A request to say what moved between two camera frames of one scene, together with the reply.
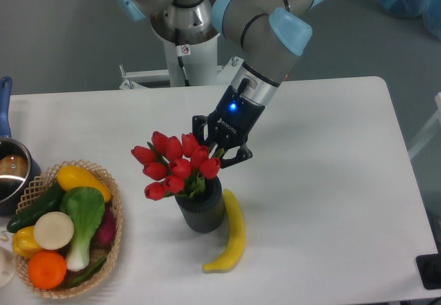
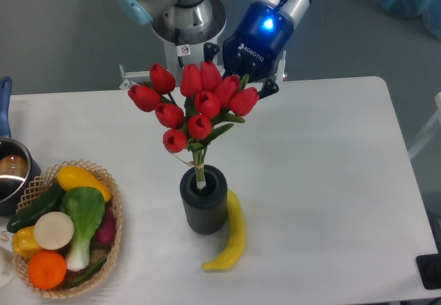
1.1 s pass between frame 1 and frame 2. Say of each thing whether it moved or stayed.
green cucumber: stayed
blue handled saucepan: stayed
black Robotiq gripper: moved
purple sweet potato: stayed
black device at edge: stayed
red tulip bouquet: moved
